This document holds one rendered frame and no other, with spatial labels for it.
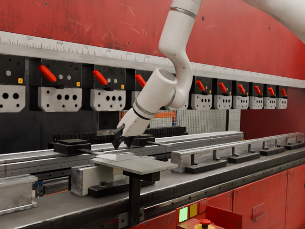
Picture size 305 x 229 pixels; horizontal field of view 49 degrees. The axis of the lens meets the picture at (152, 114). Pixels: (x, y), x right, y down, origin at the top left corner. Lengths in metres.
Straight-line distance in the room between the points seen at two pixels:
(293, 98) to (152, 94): 2.22
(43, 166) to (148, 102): 0.56
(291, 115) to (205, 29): 1.65
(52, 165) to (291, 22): 1.02
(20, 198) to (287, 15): 0.95
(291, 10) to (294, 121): 2.17
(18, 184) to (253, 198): 1.35
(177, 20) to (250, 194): 1.21
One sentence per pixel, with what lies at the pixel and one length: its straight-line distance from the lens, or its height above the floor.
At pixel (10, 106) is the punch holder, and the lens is 1.04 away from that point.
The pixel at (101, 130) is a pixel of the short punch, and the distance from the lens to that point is 1.28.
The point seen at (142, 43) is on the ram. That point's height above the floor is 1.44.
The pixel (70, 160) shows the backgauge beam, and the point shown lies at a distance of 1.48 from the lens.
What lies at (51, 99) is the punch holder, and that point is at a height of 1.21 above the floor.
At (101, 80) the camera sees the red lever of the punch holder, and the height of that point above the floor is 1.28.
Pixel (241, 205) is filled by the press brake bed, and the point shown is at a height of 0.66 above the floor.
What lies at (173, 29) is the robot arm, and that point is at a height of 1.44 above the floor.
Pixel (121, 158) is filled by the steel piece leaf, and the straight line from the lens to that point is 1.21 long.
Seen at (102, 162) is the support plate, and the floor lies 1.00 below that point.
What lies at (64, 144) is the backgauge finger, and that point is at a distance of 1.44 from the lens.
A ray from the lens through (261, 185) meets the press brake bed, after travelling 2.11.
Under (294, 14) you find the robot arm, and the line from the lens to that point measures 1.06.
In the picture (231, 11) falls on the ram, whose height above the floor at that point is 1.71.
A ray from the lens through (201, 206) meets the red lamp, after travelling 1.36.
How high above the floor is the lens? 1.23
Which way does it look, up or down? 3 degrees down
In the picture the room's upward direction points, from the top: 2 degrees clockwise
